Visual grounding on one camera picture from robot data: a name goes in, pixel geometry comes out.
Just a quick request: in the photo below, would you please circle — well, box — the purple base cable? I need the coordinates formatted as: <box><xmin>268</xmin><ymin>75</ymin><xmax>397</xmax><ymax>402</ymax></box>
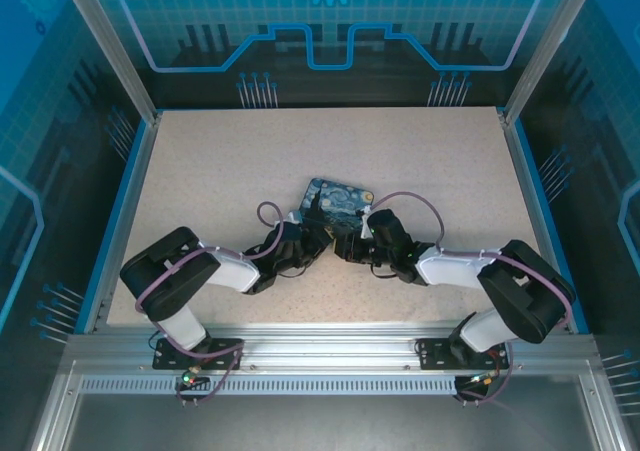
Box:
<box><xmin>174</xmin><ymin>340</ymin><xmax>245</xmax><ymax>409</ymax></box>
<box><xmin>455</xmin><ymin>341</ymin><xmax>516</xmax><ymax>409</ymax></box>

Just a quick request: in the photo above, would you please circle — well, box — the starry night print tin box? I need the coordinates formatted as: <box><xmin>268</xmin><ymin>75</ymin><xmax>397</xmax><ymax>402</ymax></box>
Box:
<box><xmin>296</xmin><ymin>176</ymin><xmax>377</xmax><ymax>243</ymax></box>

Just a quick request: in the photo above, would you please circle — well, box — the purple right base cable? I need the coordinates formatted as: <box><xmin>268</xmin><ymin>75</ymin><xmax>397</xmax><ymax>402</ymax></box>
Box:
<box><xmin>455</xmin><ymin>341</ymin><xmax>516</xmax><ymax>409</ymax></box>

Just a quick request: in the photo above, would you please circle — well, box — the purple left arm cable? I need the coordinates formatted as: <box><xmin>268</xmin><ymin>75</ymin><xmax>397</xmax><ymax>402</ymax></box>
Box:
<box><xmin>135</xmin><ymin>200</ymin><xmax>288</xmax><ymax>358</ymax></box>

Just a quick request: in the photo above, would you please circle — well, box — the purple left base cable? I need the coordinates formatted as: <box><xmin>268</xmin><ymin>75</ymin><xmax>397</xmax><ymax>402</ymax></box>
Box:
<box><xmin>174</xmin><ymin>340</ymin><xmax>245</xmax><ymax>409</ymax></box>

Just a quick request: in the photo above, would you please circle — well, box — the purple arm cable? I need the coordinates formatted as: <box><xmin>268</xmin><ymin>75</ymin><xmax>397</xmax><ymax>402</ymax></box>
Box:
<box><xmin>368</xmin><ymin>191</ymin><xmax>577</xmax><ymax>329</ymax></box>
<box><xmin>135</xmin><ymin>200</ymin><xmax>288</xmax><ymax>358</ymax></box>

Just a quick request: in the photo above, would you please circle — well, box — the slotted grey cable duct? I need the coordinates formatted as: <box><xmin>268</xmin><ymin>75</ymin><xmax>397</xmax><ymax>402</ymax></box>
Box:
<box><xmin>78</xmin><ymin>376</ymin><xmax>459</xmax><ymax>396</ymax></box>

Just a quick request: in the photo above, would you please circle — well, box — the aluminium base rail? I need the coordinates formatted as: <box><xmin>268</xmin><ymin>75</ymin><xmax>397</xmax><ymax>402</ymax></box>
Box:
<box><xmin>63</xmin><ymin>322</ymin><xmax>604</xmax><ymax>374</ymax></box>

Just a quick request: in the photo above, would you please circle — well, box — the aluminium corner post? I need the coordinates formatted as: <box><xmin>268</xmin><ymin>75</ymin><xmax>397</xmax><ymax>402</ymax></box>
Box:
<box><xmin>53</xmin><ymin>0</ymin><xmax>162</xmax><ymax>125</ymax></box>
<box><xmin>501</xmin><ymin>0</ymin><xmax>604</xmax><ymax>125</ymax></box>

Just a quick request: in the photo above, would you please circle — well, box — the aluminium side rail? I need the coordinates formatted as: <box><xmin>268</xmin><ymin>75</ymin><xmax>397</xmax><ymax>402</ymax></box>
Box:
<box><xmin>499</xmin><ymin>113</ymin><xmax>591</xmax><ymax>336</ymax></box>
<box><xmin>82</xmin><ymin>113</ymin><xmax>164</xmax><ymax>336</ymax></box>

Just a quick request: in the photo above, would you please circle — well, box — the right cable connector with led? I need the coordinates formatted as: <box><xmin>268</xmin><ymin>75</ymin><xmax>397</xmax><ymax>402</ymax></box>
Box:
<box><xmin>467</xmin><ymin>369</ymin><xmax>502</xmax><ymax>388</ymax></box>

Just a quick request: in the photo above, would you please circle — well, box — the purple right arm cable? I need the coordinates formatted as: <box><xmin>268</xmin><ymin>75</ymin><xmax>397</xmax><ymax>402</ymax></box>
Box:
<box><xmin>368</xmin><ymin>191</ymin><xmax>577</xmax><ymax>329</ymax></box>

